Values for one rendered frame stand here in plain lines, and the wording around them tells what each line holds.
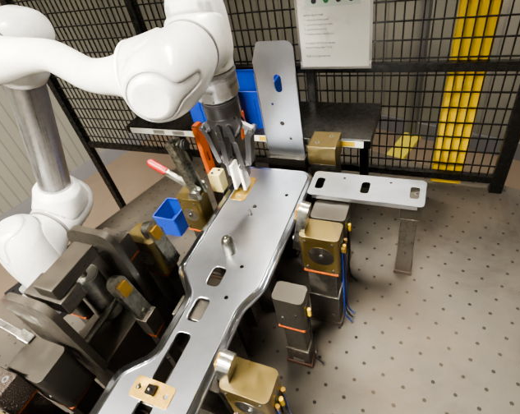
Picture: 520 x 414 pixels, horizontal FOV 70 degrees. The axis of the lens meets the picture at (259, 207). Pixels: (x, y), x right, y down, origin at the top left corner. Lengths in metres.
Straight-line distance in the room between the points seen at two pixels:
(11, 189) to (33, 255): 1.96
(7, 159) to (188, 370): 2.65
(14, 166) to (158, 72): 2.76
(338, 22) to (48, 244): 1.13
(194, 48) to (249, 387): 0.53
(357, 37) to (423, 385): 0.95
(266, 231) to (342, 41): 0.64
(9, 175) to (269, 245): 2.60
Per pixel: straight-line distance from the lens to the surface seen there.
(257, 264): 0.85
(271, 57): 1.01
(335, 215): 0.96
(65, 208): 1.41
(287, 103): 1.06
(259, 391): 0.66
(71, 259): 0.77
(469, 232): 1.35
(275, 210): 0.96
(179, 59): 0.55
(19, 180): 3.29
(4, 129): 3.17
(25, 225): 1.35
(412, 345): 1.08
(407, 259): 1.15
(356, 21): 1.23
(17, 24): 1.12
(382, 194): 0.99
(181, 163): 0.93
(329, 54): 1.27
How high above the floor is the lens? 1.65
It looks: 42 degrees down
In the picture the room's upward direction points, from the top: 13 degrees counter-clockwise
